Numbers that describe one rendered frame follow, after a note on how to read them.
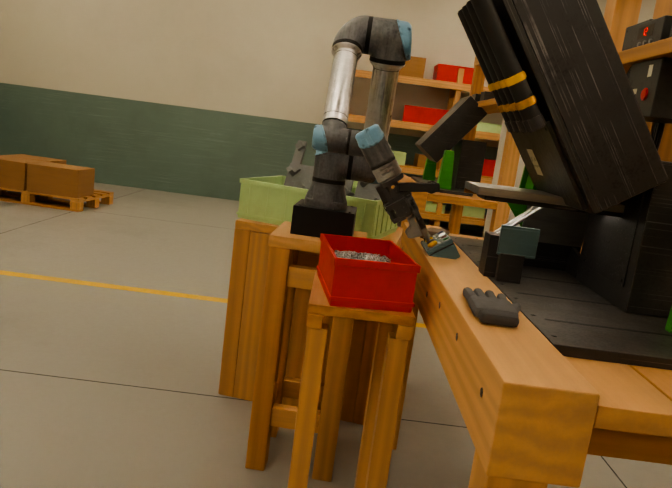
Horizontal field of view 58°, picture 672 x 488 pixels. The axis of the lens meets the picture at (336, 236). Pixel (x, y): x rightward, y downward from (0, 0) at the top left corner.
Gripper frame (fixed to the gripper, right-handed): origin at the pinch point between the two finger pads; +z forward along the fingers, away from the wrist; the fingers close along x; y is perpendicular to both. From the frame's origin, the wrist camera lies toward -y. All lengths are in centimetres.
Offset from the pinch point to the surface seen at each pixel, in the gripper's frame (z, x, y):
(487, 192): -9.8, 29.7, -15.4
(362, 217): -4, -68, 17
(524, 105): -25, 43, -28
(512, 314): 6, 61, -5
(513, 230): 2.9, 23.2, -18.1
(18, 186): -147, -467, 344
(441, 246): 3.5, 2.3, -1.9
